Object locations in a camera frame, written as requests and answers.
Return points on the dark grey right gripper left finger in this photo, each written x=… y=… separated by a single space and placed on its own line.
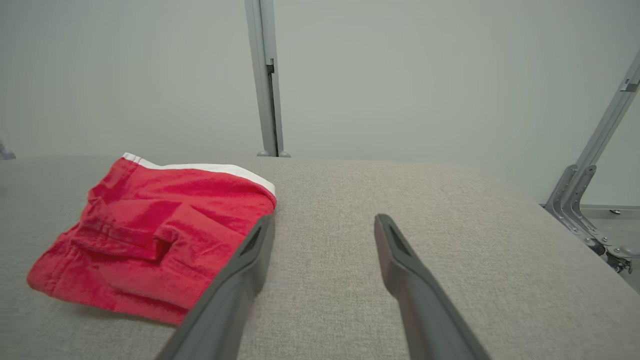
x=230 y=295

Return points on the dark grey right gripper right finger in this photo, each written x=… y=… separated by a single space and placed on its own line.
x=425 y=305

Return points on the red and white sports jersey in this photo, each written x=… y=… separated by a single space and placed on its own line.
x=150 y=235

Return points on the grey partition panel post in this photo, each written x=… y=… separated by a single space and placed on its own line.
x=277 y=100
x=259 y=80

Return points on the grey metal folding leg frame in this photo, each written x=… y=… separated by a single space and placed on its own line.
x=590 y=160

